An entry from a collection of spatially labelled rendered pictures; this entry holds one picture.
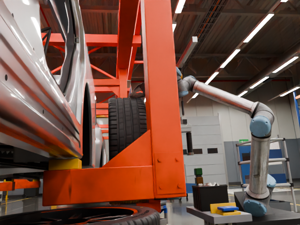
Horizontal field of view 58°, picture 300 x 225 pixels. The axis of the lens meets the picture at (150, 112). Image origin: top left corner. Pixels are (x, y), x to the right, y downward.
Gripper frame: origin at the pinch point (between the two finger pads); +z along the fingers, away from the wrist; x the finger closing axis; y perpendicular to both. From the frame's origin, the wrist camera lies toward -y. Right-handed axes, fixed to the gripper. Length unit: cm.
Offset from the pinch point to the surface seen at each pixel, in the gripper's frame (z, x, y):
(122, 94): 13, -49, 397
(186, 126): -22.1, -32.5, -13.9
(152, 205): 23, -66, -21
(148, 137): 3, -15, -48
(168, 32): -36, 25, -25
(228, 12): -439, -22, 749
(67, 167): 44, -7, -54
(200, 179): -12, -55, -42
